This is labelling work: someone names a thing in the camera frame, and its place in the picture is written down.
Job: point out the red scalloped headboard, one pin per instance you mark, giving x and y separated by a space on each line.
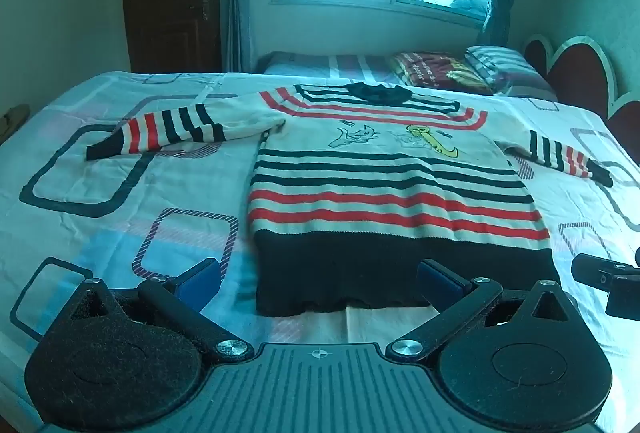
580 73

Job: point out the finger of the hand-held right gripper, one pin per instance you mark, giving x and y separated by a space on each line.
597 270

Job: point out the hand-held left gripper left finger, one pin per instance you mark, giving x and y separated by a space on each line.
201 284

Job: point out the striped flat pillow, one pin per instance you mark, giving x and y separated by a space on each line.
350 63

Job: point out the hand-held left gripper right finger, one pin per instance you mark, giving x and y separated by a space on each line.
436 282

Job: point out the red printed pillow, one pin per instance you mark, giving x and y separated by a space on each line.
435 70

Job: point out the light blue cushion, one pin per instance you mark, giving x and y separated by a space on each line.
457 2

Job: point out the brown object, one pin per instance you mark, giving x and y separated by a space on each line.
12 120

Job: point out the striped plump pillow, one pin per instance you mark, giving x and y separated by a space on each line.
500 63

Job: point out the bed with printed sheet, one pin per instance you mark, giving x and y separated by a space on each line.
100 223

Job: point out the striped knit sweater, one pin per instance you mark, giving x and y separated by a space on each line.
380 193

